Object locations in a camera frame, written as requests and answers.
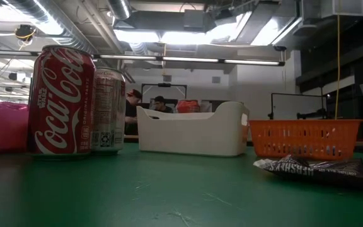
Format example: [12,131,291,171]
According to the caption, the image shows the person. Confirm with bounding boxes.
[151,95,174,114]
[124,89,143,136]

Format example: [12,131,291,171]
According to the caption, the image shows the green felt mat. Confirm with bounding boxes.
[0,142,363,227]

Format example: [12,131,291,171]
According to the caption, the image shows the orange plastic basket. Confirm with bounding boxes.
[249,119,363,161]

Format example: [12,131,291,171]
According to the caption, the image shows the black background rig frame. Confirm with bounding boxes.
[141,83,188,101]
[267,92,328,120]

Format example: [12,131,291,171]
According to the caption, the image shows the black ceiling-mounted device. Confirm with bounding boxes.
[14,24,37,42]

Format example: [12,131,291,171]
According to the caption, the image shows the hanging yellow cable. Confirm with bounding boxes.
[334,14,341,120]

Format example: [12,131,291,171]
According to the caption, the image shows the overhead led light bar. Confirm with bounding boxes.
[0,49,285,67]

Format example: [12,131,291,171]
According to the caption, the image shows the silver drink can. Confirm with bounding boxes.
[90,66,127,155]
[26,45,96,158]

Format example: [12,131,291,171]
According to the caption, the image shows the small dark chocolate bar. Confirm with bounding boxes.
[253,154,363,189]

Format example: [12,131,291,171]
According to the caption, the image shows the maroon plastic bin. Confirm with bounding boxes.
[0,100,30,154]

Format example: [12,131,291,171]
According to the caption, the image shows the white plastic bin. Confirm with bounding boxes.
[136,100,250,158]

